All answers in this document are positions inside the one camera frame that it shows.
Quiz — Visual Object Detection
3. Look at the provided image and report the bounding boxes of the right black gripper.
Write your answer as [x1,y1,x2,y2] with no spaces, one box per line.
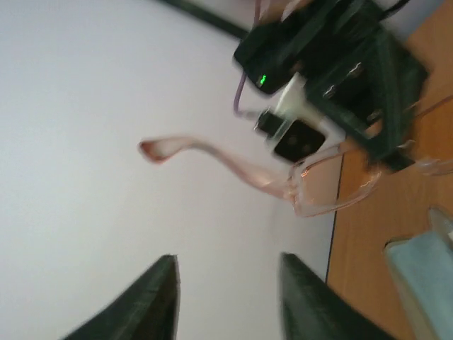
[293,28,429,170]

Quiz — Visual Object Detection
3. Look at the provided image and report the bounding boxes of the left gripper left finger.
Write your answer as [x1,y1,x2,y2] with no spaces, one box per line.
[65,254,179,340]

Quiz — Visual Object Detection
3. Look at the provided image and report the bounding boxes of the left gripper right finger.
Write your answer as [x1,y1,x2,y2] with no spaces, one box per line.
[279,253,393,340]

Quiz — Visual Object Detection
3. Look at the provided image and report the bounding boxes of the thin-framed sunglasses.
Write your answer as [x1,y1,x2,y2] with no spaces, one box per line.
[137,95,453,219]

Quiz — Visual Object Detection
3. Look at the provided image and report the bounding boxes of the brown fabric sunglasses pouch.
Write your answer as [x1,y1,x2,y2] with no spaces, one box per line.
[384,207,453,340]

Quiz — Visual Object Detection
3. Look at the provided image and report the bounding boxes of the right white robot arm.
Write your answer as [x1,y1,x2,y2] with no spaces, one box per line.
[172,1,429,171]

